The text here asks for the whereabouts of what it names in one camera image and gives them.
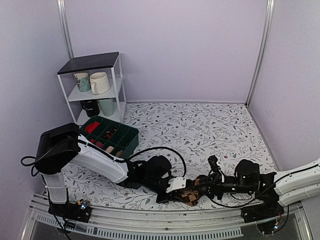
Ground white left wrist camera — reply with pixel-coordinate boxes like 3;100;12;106
166;177;187;193

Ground right aluminium corner post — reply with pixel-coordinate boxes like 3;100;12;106
245;0;275;109

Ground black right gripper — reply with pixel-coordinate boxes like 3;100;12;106
195;173;255;201

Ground red rolled sock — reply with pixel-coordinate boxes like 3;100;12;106
84;121;101;134

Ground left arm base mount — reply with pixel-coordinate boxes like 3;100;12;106
48;199;92;223

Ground black mug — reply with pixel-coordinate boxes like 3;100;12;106
80;99;100;118

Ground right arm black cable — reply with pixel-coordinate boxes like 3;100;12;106
207;162;320;209

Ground floral patterned table mat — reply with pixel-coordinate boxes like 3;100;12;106
63;103;277;211

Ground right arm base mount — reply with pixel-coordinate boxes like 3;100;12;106
240;197;287;235

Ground left aluminium corner post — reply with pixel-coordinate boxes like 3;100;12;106
56;0;74;59

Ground pale green cup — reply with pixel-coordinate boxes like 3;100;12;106
98;98;114;117

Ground maroon rolled sock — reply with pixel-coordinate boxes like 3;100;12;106
95;141;104;148

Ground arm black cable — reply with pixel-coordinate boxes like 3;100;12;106
20;141;187;178
207;162;320;209

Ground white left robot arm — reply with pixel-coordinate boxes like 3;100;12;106
34;123;187;217

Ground brown argyle sock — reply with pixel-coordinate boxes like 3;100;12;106
178;174;206;207

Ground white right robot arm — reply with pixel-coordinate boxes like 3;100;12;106
196;159;320;218

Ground cream white mug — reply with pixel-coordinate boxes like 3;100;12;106
89;72;110;95

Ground beige rolled sock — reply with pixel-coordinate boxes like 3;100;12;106
105;146;114;154

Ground white shelf with black top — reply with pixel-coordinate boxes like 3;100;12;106
57;52;127;126

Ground aluminium front rail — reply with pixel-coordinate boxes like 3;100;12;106
19;194;313;240

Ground teal floral mug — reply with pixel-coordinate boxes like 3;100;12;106
73;71;91;93

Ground dark patterned rolled sock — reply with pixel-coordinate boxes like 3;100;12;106
102;128;117;140

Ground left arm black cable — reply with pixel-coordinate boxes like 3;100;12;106
20;141;187;178

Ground tan rolled sock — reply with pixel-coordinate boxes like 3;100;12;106
115;150;124;158

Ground aluminium corner post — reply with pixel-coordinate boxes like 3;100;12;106
245;0;275;109
56;0;74;59

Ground green compartment organizer box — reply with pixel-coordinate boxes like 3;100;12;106
79;116;139;159

